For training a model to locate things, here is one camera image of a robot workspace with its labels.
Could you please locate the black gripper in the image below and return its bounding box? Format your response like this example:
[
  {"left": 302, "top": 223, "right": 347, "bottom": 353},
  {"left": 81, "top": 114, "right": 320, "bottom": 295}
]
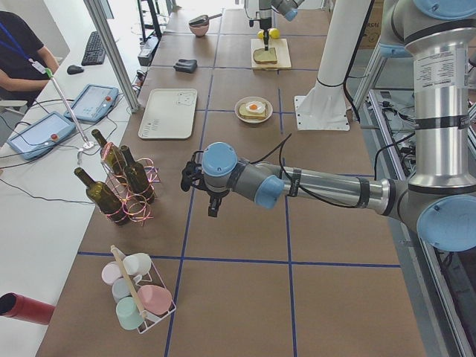
[
  {"left": 180, "top": 150, "right": 230, "bottom": 217},
  {"left": 249, "top": 0, "right": 279, "bottom": 51}
]

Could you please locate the bread slice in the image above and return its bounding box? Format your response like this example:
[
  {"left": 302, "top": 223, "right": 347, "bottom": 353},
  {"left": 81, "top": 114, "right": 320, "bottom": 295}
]
[
  {"left": 252, "top": 48, "right": 277, "bottom": 64},
  {"left": 239, "top": 102, "right": 267, "bottom": 120}
]

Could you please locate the fried egg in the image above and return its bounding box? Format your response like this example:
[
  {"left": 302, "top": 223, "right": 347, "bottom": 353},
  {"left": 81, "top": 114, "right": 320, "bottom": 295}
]
[{"left": 245, "top": 100, "right": 266, "bottom": 113}]

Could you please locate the white round plate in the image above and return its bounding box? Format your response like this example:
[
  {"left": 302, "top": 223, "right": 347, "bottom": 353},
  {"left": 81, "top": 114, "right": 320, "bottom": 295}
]
[{"left": 234, "top": 97, "right": 273, "bottom": 124}]

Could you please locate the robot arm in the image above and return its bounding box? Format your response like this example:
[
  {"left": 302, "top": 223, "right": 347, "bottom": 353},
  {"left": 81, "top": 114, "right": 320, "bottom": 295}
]
[
  {"left": 181, "top": 1, "right": 475, "bottom": 251},
  {"left": 245, "top": 0, "right": 303, "bottom": 51}
]

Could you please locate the cream bear serving tray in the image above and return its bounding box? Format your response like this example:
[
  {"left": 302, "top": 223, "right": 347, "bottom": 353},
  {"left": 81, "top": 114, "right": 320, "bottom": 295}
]
[{"left": 138, "top": 89, "right": 198, "bottom": 140}]

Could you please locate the wooden cutting board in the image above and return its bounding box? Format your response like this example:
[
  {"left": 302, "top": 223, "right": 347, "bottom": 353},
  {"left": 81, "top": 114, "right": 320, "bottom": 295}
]
[{"left": 251, "top": 39, "right": 292, "bottom": 70}]

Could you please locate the metal scoop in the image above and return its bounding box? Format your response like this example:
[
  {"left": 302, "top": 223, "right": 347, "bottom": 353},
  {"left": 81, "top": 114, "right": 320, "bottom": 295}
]
[{"left": 188, "top": 13, "right": 222, "bottom": 27}]

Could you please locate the pink bowl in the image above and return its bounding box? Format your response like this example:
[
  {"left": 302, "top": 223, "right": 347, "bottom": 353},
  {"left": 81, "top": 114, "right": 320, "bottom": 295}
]
[{"left": 189, "top": 22, "right": 209, "bottom": 37}]

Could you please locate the folded grey cloth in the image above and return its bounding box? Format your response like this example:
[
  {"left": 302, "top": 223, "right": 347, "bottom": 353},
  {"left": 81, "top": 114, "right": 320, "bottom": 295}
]
[{"left": 173, "top": 59, "right": 198, "bottom": 74}]

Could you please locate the dark wine bottle right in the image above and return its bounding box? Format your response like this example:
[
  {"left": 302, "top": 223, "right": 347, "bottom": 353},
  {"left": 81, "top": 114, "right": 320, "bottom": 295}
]
[{"left": 120, "top": 145, "right": 155, "bottom": 203}]

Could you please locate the dark wine bottle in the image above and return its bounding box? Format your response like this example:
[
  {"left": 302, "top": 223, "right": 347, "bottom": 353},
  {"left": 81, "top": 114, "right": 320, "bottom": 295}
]
[
  {"left": 74, "top": 167, "right": 129, "bottom": 225},
  {"left": 120, "top": 145, "right": 155, "bottom": 203}
]

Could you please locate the white cup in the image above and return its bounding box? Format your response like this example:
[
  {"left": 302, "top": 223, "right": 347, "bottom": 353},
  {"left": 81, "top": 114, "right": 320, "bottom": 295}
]
[{"left": 122, "top": 253, "right": 152, "bottom": 276}]

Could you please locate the dark wine bottle left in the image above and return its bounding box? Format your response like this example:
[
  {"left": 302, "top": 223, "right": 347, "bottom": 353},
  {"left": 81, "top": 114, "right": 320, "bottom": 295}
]
[{"left": 74, "top": 167, "right": 129, "bottom": 225}]

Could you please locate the salmon pink cup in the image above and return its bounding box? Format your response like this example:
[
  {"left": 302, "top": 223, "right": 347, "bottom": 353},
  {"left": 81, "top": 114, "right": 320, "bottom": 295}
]
[{"left": 137, "top": 285, "right": 173, "bottom": 316}]

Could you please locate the pale pink cup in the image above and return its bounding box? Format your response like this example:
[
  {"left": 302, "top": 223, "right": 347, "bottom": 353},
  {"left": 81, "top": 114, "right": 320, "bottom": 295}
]
[{"left": 101, "top": 262, "right": 122, "bottom": 286}]

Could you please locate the grey blue cup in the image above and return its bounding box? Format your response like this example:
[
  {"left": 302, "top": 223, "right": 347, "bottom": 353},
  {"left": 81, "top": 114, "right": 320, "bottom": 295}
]
[{"left": 112, "top": 277, "right": 131, "bottom": 303}]

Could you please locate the mint green cup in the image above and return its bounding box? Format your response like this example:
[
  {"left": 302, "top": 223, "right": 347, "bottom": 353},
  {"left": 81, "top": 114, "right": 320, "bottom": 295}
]
[{"left": 115, "top": 297, "right": 144, "bottom": 330}]

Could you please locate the far blue teach pendant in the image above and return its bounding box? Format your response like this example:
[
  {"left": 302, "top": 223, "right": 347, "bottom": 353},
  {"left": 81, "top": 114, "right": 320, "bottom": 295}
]
[{"left": 70, "top": 84, "right": 119, "bottom": 123}]

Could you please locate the blue teach pendant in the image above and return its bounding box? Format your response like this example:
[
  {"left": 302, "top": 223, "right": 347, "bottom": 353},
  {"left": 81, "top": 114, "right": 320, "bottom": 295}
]
[
  {"left": 7, "top": 112, "right": 76, "bottom": 161},
  {"left": 70, "top": 84, "right": 119, "bottom": 123}
]

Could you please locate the black keyboard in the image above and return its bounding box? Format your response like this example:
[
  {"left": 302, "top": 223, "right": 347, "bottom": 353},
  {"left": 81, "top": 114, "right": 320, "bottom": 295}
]
[{"left": 81, "top": 31, "right": 106, "bottom": 66}]

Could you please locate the near blue teach pendant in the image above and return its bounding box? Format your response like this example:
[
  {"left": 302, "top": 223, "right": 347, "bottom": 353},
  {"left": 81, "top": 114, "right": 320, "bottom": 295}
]
[{"left": 7, "top": 112, "right": 76, "bottom": 161}]

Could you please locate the black computer mouse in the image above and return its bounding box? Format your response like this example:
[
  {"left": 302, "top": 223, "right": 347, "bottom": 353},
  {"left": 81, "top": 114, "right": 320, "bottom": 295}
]
[{"left": 67, "top": 65, "right": 84, "bottom": 75}]

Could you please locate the red cylinder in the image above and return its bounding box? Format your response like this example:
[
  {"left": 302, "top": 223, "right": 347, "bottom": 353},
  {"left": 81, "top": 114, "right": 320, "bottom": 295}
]
[{"left": 1, "top": 292, "right": 55, "bottom": 325}]

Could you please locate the seated person in black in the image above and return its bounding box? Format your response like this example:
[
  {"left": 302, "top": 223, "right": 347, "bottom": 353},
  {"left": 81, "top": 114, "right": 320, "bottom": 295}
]
[{"left": 1, "top": 11, "right": 59, "bottom": 106}]

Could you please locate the copper wire bottle rack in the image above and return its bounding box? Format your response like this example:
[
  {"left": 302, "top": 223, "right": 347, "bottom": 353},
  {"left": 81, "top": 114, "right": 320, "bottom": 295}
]
[{"left": 100, "top": 142, "right": 161, "bottom": 225}]

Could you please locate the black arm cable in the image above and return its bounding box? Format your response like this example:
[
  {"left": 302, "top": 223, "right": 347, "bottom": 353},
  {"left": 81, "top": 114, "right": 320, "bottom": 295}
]
[{"left": 256, "top": 133, "right": 367, "bottom": 209}]

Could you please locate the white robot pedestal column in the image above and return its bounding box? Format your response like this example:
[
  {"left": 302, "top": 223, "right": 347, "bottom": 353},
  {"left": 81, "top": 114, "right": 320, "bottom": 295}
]
[{"left": 315, "top": 0, "right": 376, "bottom": 89}]

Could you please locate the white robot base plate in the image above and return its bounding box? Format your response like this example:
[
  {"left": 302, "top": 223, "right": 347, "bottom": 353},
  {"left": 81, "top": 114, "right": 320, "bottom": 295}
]
[{"left": 294, "top": 94, "right": 350, "bottom": 131}]

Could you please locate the white wire cup rack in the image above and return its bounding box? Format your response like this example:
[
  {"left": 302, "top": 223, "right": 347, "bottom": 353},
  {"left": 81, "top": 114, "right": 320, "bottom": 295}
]
[{"left": 101, "top": 245, "right": 176, "bottom": 334}]

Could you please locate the aluminium frame post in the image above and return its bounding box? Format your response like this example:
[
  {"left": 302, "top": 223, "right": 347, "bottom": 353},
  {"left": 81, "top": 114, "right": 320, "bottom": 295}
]
[{"left": 83, "top": 0, "right": 140, "bottom": 113}]

